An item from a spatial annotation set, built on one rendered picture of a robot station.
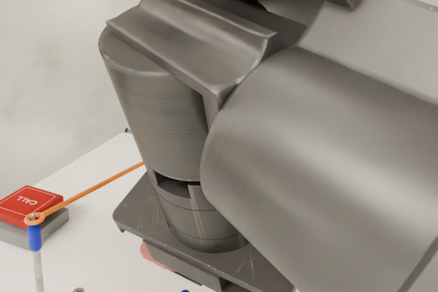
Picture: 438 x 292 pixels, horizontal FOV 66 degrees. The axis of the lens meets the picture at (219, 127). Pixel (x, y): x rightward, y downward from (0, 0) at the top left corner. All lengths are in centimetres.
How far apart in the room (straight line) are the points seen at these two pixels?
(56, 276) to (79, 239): 5
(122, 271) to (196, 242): 20
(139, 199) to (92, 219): 23
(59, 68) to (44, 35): 24
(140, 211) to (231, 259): 6
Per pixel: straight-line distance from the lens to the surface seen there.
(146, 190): 20
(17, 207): 41
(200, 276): 19
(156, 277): 36
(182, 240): 18
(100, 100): 177
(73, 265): 38
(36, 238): 27
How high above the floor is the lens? 144
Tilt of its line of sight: 71 degrees down
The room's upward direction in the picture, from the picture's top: 32 degrees counter-clockwise
